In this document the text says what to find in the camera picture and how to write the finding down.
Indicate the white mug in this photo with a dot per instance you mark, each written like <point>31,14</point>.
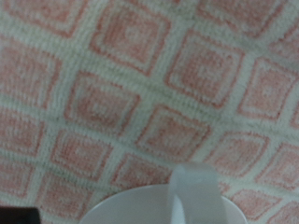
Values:
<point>187,202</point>

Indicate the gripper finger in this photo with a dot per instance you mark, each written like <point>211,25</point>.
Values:
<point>18,216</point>

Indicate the pink checked dish towel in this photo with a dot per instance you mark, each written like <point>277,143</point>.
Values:
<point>140,93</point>

